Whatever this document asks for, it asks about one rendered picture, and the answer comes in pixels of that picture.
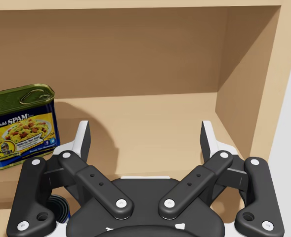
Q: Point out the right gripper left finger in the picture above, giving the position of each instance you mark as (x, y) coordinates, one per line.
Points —
(95, 180)

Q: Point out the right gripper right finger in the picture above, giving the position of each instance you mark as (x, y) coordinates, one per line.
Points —
(197, 180)

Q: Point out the pale wooden shelf unit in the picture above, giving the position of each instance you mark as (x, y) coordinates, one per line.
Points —
(147, 74)

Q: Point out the blue flat can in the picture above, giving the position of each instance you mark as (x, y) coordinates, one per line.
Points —
(61, 208)

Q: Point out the green and blue rectangular can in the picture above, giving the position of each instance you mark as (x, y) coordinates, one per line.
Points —
(21, 126)

